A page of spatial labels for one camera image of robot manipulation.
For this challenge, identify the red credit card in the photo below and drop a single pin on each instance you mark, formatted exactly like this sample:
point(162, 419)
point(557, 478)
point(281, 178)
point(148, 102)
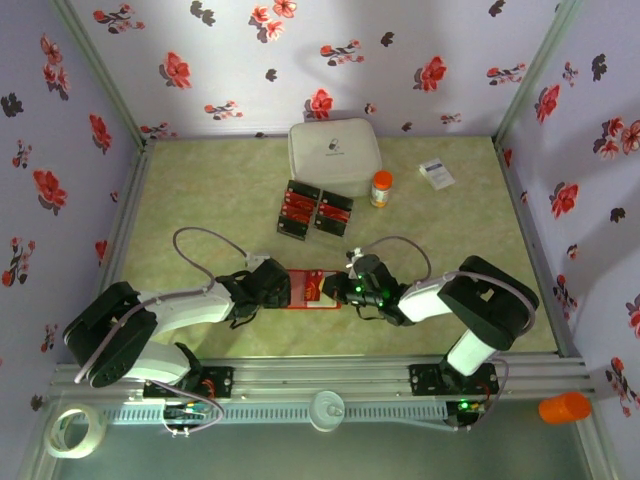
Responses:
point(313, 286)
point(296, 213)
point(299, 200)
point(334, 211)

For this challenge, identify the red card holder clear sleeves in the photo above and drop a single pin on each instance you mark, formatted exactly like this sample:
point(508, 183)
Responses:
point(298, 290)

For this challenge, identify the black credit card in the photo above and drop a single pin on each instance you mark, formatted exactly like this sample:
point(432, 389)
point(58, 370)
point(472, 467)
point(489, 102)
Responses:
point(292, 227)
point(304, 189)
point(337, 198)
point(329, 226)

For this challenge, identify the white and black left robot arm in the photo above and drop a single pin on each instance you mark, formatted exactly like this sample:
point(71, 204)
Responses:
point(195, 307)

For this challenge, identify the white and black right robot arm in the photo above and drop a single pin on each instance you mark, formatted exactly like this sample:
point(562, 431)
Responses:
point(425, 300)

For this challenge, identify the orange-capped pill bottle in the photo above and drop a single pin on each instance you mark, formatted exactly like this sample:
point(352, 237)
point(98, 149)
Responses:
point(381, 190)

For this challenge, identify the clear round plastic lid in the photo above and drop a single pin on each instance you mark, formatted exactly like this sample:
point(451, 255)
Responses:
point(325, 410)

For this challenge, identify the white zip medicine case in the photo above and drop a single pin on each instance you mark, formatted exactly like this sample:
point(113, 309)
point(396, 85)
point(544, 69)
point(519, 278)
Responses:
point(332, 150)

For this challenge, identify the small white medicine box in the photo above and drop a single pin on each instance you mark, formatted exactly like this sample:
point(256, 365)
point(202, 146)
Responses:
point(437, 174)

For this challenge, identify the clear tape roll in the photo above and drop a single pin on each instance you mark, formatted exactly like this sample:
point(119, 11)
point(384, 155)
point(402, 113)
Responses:
point(98, 430)

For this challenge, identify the orange plastic vial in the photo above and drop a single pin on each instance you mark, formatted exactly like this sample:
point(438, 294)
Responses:
point(565, 407)

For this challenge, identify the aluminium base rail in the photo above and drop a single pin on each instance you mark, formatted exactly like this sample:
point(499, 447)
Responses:
point(320, 375)

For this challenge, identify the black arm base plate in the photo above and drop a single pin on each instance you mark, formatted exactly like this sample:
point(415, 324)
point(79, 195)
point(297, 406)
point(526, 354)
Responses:
point(420, 380)
point(222, 382)

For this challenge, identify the aluminium side rail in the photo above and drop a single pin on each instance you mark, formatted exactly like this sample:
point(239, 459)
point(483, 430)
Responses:
point(530, 240)
point(125, 220)

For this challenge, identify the aluminium lower frame bar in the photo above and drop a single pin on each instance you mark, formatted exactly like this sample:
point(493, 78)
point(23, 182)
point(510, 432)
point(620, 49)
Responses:
point(597, 455)
point(30, 460)

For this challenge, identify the aluminium frame post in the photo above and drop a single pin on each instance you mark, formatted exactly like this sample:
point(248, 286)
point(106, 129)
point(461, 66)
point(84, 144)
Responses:
point(100, 70)
point(535, 65)

